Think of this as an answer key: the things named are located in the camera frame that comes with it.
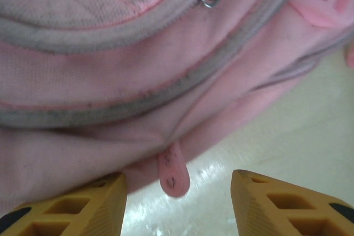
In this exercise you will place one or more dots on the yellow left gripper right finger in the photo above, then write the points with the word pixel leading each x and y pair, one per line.
pixel 276 211

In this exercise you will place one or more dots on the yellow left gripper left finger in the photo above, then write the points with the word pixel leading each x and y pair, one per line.
pixel 83 214

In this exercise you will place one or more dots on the pink student backpack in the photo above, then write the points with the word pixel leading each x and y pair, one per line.
pixel 83 81

